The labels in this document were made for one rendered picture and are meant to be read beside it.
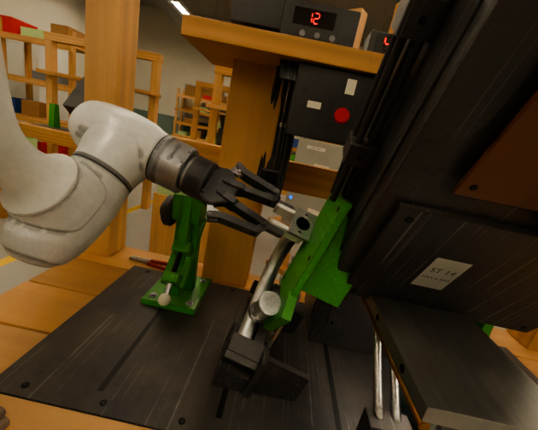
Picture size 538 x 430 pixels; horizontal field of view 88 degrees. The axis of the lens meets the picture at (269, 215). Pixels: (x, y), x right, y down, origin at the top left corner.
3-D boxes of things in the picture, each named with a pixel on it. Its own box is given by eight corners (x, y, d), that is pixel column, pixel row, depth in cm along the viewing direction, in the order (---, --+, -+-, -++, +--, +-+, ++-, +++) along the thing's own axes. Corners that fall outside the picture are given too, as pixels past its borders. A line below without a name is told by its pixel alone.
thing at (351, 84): (359, 148, 62) (379, 76, 58) (284, 132, 63) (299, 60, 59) (347, 147, 74) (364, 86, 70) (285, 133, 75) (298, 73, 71)
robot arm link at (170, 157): (173, 124, 49) (204, 141, 49) (175, 156, 57) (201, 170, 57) (143, 161, 44) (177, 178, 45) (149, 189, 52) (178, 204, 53)
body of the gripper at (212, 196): (176, 178, 45) (227, 205, 46) (201, 144, 50) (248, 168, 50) (177, 200, 52) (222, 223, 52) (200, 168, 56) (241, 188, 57)
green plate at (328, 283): (323, 336, 46) (396, 227, 40) (277, 315, 45) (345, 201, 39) (317, 297, 57) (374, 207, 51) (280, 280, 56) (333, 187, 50)
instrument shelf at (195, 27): (612, 122, 56) (622, 101, 55) (179, 34, 58) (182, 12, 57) (516, 126, 80) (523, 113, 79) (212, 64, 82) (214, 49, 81)
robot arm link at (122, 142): (178, 153, 58) (140, 205, 52) (108, 119, 57) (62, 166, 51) (173, 119, 48) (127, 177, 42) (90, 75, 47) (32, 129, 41)
